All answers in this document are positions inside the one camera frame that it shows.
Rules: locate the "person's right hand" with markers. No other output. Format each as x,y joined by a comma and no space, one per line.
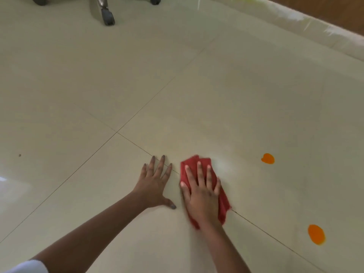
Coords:
202,199

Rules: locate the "person's left middle finger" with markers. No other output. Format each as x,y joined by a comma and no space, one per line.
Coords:
159,166

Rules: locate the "person's left thumb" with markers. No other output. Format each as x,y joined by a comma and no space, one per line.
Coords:
169,204

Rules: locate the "person's left forearm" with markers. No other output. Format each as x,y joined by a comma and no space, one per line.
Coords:
85,235

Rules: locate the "large orange spill spot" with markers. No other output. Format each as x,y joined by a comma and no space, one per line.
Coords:
316,234

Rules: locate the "person's right middle finger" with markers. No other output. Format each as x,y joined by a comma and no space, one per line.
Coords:
200,173

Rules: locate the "person's right thumb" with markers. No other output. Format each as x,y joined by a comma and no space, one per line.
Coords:
184,191

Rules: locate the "person's left hand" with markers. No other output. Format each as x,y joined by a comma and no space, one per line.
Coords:
152,190

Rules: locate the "red cleaning cloth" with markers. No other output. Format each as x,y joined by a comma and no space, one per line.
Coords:
199,173

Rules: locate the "person's right forearm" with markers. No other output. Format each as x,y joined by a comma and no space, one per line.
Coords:
224,247

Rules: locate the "person's right little finger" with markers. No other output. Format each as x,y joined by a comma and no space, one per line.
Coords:
217,187

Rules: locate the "white sleeve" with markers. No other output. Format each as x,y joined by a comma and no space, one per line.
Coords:
27,267

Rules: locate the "small orange spill spot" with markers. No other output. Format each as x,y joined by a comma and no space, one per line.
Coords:
268,158

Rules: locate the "person's left little finger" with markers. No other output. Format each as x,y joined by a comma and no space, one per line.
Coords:
143,170

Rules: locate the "office chair base with castors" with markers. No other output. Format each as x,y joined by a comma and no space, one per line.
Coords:
106,12

